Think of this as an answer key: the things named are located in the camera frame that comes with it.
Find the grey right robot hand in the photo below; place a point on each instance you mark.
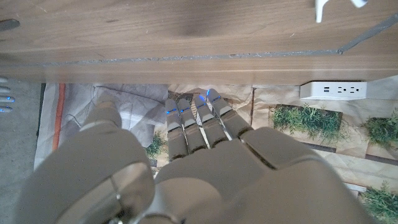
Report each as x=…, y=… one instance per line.
x=5, y=99

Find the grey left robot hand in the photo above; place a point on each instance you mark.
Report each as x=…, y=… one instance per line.
x=186, y=180

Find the printed fabric backdrop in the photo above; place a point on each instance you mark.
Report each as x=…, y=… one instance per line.
x=295, y=130

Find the white power strip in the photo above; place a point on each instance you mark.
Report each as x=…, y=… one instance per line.
x=332, y=90

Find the small white clip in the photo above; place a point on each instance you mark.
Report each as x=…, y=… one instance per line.
x=320, y=9

